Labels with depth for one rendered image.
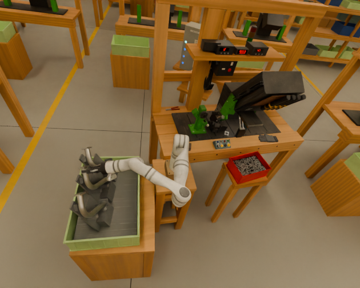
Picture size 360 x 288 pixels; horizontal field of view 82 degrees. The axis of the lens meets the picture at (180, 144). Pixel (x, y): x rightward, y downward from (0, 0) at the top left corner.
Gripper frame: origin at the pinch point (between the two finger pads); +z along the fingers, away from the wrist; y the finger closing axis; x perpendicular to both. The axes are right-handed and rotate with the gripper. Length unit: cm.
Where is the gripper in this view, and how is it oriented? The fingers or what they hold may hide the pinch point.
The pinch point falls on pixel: (86, 170)
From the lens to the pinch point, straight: 134.6
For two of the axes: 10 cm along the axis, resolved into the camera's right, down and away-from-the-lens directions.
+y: -1.3, 0.6, -9.9
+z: -9.8, 1.5, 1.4
